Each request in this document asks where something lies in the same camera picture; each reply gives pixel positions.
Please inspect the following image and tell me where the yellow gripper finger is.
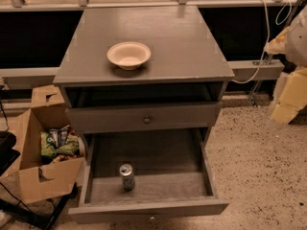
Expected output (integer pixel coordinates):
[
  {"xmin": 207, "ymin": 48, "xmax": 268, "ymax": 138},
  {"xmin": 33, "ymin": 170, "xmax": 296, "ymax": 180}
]
[
  {"xmin": 270, "ymin": 68, "xmax": 307, "ymax": 125},
  {"xmin": 264, "ymin": 27, "xmax": 289, "ymax": 55}
]

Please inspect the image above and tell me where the silver redbull can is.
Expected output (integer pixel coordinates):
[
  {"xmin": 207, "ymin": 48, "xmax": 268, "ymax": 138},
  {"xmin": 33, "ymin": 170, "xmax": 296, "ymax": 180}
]
[{"xmin": 119, "ymin": 164, "xmax": 135, "ymax": 191}]

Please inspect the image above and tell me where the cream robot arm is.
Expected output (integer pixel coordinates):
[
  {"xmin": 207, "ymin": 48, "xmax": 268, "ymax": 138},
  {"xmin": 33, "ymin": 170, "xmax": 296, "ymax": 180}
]
[{"xmin": 264, "ymin": 6, "xmax": 307, "ymax": 125}]

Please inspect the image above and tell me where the closed grey drawer with knob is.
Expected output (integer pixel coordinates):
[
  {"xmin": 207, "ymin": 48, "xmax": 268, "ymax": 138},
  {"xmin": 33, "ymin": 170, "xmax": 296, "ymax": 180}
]
[{"xmin": 66, "ymin": 102, "xmax": 222, "ymax": 133}]

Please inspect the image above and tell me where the grey wooden drawer cabinet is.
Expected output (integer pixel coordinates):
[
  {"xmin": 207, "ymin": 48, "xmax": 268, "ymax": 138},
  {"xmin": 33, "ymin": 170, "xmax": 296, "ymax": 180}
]
[{"xmin": 54, "ymin": 6, "xmax": 233, "ymax": 134}]

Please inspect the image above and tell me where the open grey bottom drawer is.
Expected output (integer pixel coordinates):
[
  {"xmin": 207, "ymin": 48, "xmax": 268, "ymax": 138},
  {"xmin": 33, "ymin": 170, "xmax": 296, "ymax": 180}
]
[{"xmin": 69, "ymin": 128, "xmax": 228, "ymax": 223}]

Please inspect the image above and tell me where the cream paper bowl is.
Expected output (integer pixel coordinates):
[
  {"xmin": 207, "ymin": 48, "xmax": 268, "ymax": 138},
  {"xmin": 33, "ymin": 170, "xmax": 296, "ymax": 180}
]
[{"xmin": 106, "ymin": 42, "xmax": 152, "ymax": 70}]

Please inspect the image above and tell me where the silver snack packet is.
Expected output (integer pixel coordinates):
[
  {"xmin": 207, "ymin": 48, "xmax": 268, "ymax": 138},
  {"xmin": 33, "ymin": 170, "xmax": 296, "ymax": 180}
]
[{"xmin": 49, "ymin": 126, "xmax": 70, "ymax": 148}]

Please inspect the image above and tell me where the green snack bag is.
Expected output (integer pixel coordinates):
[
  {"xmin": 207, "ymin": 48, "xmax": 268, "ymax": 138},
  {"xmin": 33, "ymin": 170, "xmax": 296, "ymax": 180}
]
[{"xmin": 40, "ymin": 131, "xmax": 79, "ymax": 159}]

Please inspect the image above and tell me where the open cardboard box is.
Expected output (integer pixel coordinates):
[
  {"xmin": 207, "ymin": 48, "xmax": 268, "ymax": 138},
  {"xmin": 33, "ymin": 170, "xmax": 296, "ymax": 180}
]
[{"xmin": 4, "ymin": 85, "xmax": 84, "ymax": 204}]

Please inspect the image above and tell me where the metal railing frame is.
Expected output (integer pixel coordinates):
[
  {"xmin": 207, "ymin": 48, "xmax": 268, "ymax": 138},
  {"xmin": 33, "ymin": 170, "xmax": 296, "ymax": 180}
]
[{"xmin": 0, "ymin": 0, "xmax": 307, "ymax": 91}]

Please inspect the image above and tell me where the white cable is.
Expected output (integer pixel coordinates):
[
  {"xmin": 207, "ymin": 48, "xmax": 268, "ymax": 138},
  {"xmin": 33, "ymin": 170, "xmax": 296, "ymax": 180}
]
[{"xmin": 231, "ymin": 0, "xmax": 294, "ymax": 84}]

